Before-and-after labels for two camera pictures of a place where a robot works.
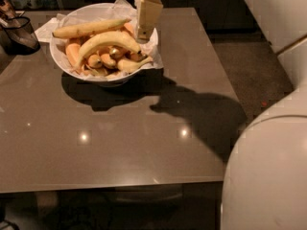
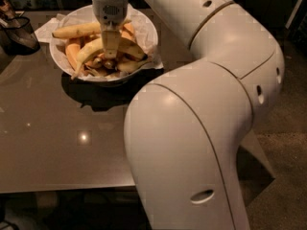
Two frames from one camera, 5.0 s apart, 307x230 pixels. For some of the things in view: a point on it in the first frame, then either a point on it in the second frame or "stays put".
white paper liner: (121, 9) stays put
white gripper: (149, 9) → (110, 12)
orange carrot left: (72, 51) stays put
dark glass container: (17, 36) stays put
